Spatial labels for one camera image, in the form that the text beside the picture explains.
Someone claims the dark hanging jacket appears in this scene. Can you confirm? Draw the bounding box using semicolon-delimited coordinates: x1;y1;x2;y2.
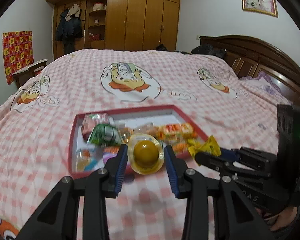
56;4;83;55

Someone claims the wooden wardrobe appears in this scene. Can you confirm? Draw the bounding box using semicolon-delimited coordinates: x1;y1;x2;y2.
46;0;180;59

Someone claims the green snack packet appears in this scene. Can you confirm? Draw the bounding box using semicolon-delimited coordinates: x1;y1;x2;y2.
87;124;124;147

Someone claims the small wooden side table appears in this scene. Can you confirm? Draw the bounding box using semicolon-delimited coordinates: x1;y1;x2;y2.
12;59;47;89

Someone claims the orange jelly cup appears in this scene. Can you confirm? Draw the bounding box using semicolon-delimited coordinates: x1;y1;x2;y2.
127;133;165;175

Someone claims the orange yellow gummy packet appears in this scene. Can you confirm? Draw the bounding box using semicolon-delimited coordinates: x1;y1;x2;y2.
172;141;189;155

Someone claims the black bag on bed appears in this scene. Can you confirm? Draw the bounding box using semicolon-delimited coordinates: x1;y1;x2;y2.
191;44;227;59

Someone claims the clear packet blue toy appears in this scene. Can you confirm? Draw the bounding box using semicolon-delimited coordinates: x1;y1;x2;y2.
74;148;103;172

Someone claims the clear bag colourful candy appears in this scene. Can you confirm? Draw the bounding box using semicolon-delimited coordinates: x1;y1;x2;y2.
119;122;161;143

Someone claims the red shallow gift box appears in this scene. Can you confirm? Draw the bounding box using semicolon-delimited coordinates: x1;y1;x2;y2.
68;105;208;179

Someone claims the purple pillow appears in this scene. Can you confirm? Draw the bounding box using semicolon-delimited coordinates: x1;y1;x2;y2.
240;71;292;105

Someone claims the dark wooden headboard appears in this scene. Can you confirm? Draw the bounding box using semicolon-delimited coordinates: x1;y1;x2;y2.
200;35;300;107

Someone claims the pink peach jelly pouch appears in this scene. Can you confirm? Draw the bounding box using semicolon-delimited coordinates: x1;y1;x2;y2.
81;113;113;141

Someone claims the orange rice cracker bag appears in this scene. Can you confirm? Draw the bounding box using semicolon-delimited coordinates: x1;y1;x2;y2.
155;122;198;144

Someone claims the yellow cake packet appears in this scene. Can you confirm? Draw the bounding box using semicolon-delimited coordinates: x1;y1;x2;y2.
187;135;222;159

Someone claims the pink checkered bedspread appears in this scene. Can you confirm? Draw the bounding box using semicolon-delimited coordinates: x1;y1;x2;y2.
0;49;278;239

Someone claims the person right hand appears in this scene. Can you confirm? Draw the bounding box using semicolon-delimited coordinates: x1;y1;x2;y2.
255;206;300;239

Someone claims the red yellow patterned wall cloth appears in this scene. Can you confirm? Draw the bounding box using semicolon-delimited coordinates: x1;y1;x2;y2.
2;30;34;85

